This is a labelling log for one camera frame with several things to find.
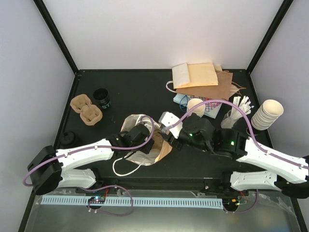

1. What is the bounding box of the orange paper bag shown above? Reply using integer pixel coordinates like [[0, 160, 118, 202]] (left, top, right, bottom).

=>
[[112, 114, 172, 176], [172, 63, 218, 89]]

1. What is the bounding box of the black printed paper cup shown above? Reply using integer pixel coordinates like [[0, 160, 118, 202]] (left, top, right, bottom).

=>
[[93, 88, 111, 109]]

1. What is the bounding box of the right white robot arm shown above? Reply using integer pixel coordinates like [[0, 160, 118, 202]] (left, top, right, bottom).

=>
[[159, 112, 309, 199]]

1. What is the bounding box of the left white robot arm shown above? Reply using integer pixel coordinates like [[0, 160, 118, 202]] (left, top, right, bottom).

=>
[[27, 124, 154, 195]]

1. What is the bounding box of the white paper cup stack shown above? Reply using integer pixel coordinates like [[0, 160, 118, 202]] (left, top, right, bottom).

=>
[[187, 98, 206, 119]]

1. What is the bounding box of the brown pulp cup carrier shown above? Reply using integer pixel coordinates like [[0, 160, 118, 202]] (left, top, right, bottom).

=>
[[70, 94, 103, 126]]

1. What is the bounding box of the brown kraft paper bag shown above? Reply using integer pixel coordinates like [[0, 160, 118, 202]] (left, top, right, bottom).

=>
[[176, 71, 245, 100]]

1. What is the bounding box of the left black lid stack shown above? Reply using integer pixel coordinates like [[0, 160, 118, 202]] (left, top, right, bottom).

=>
[[59, 131, 80, 148]]

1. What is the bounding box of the small circuit board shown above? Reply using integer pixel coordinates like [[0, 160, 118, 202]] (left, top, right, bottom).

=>
[[88, 196, 105, 204]]

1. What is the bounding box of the tilted paper cup stack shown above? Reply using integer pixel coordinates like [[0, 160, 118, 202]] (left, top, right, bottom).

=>
[[251, 99, 284, 131]]

